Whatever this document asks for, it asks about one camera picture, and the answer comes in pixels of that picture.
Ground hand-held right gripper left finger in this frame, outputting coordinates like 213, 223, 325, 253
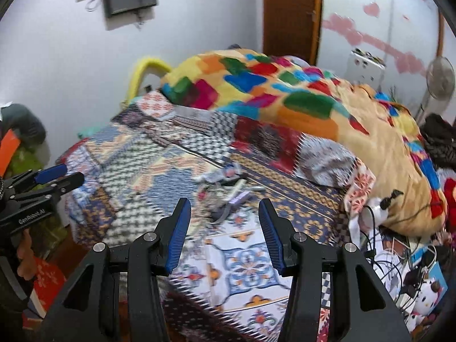
40, 198, 192, 342

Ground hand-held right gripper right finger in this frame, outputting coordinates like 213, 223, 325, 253
258, 198, 414, 342

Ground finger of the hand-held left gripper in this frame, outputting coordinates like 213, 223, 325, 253
13, 172, 86, 204
0, 163, 68, 196

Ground white plastic stick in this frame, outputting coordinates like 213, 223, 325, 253
231, 178, 266, 192

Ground white cable bundle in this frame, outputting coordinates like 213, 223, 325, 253
199, 166, 246, 190

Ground person's left hand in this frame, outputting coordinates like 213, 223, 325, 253
16, 230, 36, 286

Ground grey small tool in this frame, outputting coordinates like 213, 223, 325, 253
209, 202, 236, 222

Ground teal cloth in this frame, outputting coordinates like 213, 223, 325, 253
78, 126, 104, 139

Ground purple packet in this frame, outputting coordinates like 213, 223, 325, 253
228, 190, 256, 206

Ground dark grey cushion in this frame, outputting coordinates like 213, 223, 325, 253
0, 103, 47, 146

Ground red printed box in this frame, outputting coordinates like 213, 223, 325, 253
22, 256, 68, 319

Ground patterned patchwork bedsheet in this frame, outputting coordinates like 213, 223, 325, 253
55, 91, 376, 342

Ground grey patterned pillow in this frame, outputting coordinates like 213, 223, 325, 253
294, 138, 359, 188

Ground colourful patchwork blanket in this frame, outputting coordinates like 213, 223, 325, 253
160, 49, 447, 237

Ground yellow curved tube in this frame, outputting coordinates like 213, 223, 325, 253
123, 56, 173, 105

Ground white cat plush toy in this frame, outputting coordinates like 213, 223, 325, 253
404, 276, 449, 332

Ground red plush toy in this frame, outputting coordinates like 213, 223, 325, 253
443, 178, 456, 230

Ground dark clothes pile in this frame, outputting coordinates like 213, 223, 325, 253
420, 113, 456, 170

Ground white small shelf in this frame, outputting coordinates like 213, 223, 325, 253
350, 47, 387, 82

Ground brown wooden door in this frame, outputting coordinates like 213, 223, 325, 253
263, 0, 323, 66

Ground white standing fan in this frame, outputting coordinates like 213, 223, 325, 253
415, 56, 456, 122

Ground white wardrobe with pink stickers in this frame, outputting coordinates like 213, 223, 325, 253
317, 0, 446, 115

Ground black tangled cables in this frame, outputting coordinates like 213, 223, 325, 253
356, 226, 439, 298

